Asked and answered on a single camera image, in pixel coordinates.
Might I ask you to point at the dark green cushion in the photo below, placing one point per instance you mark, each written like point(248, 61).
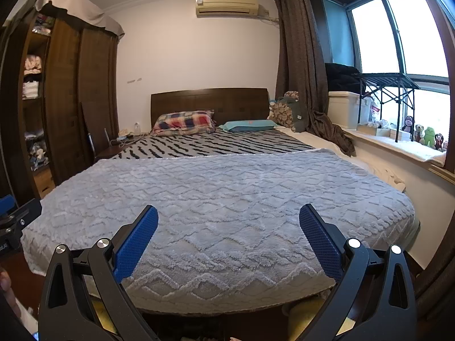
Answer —
point(300, 117)

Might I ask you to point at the grey textured blanket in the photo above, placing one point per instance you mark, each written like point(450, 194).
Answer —
point(231, 202)

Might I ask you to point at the teal pillow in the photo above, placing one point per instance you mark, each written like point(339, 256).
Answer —
point(248, 125)

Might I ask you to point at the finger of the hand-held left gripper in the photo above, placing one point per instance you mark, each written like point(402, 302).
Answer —
point(28, 213)
point(6, 206)

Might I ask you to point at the yellow bag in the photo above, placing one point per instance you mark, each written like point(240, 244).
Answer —
point(302, 319)

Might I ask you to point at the black folding table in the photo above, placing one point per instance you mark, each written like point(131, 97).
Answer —
point(387, 80)

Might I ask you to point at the brown curtain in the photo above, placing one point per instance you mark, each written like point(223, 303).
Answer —
point(298, 42)

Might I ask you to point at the dark wooden headboard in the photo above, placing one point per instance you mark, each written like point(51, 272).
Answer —
point(213, 99)

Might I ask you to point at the teal roller blind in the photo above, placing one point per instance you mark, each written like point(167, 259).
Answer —
point(334, 28)

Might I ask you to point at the beige bear plush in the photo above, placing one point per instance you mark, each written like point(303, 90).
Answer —
point(419, 134)

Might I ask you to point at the white storage box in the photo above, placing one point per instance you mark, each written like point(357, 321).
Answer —
point(346, 110)

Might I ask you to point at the person's left hand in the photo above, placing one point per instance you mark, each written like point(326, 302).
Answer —
point(4, 280)

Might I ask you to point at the folded chair with metal legs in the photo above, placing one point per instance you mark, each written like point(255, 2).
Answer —
point(89, 131)

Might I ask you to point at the white sill mat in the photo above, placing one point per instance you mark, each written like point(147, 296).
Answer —
point(398, 147)

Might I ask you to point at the pink folded clothes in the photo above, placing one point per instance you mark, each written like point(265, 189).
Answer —
point(32, 64)

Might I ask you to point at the green frog plush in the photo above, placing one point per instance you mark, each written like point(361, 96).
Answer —
point(430, 136)

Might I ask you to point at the white bed sheet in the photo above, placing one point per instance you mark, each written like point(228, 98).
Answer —
point(355, 163)

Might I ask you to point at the beige air conditioner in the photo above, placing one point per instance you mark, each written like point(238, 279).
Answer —
point(227, 6)

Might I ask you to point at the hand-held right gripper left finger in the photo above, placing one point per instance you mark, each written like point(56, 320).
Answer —
point(137, 245)

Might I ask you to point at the white folded clothes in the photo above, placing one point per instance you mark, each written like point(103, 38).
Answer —
point(31, 90)

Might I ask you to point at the black jacket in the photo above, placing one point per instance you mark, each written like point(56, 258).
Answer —
point(341, 78)

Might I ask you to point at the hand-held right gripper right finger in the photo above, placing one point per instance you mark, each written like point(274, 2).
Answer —
point(321, 245)

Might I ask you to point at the white cloth cover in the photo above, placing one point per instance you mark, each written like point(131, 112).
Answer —
point(71, 3)

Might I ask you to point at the wooden nightstand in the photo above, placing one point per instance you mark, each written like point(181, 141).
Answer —
point(106, 152)

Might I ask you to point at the dark wooden wardrobe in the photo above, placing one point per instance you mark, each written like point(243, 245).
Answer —
point(64, 96)

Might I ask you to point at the black striped bed sheet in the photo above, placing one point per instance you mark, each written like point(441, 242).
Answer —
point(213, 144)

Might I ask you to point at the log print cushion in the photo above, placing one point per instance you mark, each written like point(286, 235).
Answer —
point(280, 112)

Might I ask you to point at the brown monkey plush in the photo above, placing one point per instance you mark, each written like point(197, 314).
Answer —
point(440, 142)

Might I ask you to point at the plaid pillow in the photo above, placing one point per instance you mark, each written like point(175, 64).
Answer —
point(185, 122)

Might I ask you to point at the mixed clothes pile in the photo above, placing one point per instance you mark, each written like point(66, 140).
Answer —
point(37, 151)

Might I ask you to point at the dark monkey plush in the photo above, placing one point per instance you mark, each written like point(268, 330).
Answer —
point(408, 123)

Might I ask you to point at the flat beige box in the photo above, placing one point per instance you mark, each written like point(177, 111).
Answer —
point(373, 130)

